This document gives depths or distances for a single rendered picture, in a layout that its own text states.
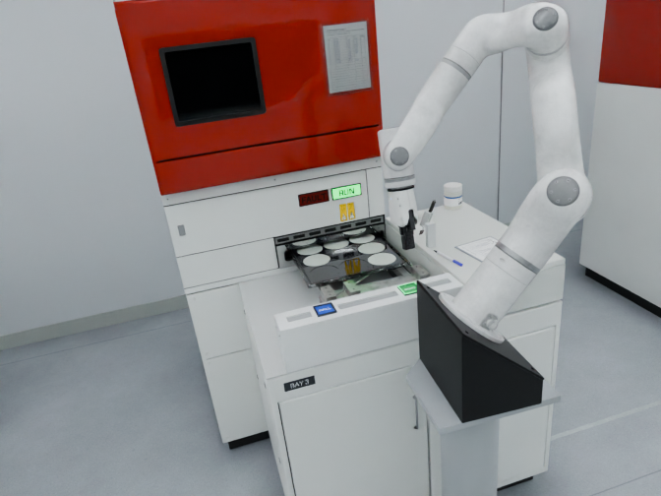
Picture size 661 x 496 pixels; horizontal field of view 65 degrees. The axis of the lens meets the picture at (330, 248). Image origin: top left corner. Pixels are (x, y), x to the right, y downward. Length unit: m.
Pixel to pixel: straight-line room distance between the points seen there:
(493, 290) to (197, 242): 1.10
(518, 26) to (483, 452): 1.07
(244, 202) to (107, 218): 1.70
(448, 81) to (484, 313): 0.59
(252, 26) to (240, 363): 1.28
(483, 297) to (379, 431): 0.64
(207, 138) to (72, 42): 1.67
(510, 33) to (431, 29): 2.32
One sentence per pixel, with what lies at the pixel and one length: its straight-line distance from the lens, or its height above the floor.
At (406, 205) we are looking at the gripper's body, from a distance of 1.39.
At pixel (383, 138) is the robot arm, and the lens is 1.40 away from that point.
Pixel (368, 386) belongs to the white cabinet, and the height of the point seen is 0.70.
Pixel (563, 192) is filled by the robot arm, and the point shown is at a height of 1.32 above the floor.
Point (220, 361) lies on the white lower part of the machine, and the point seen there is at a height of 0.49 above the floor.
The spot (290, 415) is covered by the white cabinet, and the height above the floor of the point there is 0.67.
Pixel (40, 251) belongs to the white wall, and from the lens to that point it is 3.62.
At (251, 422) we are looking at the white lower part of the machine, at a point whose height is 0.15.
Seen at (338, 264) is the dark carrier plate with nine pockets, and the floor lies 0.90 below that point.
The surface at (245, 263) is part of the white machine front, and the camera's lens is 1.99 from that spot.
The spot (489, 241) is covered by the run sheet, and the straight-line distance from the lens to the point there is 1.82.
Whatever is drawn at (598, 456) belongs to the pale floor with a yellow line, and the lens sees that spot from 2.48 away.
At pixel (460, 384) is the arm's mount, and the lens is 1.24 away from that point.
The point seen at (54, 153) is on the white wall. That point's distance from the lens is 3.43.
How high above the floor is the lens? 1.71
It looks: 24 degrees down
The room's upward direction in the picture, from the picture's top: 7 degrees counter-clockwise
